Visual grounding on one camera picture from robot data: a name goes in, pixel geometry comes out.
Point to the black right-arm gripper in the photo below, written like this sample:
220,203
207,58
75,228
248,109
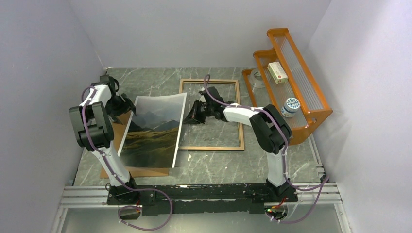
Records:
194,117

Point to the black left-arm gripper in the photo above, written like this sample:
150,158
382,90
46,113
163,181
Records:
127,105

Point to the landscape photo print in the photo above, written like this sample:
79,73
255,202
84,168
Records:
163,114

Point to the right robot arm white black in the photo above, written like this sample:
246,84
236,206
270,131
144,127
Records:
270,129

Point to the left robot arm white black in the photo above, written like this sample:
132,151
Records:
92,125

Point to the white red medicine box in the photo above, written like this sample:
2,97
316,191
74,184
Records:
277,72

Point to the orange wooden shelf rack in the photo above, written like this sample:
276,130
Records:
301,84

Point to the blue white ceramic jar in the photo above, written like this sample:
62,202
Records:
290,107

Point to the light wooden picture frame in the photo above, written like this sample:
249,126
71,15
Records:
210,93

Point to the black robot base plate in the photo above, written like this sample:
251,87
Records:
202,198

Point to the aluminium rail frame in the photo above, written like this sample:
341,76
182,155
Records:
83,207

